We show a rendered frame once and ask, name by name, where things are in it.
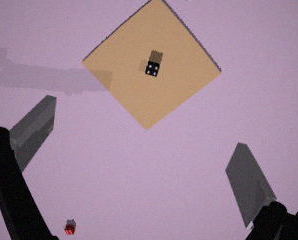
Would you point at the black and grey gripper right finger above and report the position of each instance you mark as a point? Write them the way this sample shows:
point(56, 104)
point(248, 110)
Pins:
point(255, 199)

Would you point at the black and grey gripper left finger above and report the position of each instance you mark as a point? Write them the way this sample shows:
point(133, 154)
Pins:
point(19, 210)

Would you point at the tan square mat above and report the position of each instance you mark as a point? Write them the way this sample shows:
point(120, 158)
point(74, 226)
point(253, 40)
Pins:
point(152, 34)

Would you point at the red die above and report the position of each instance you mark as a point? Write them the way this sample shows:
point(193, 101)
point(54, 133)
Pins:
point(69, 229)

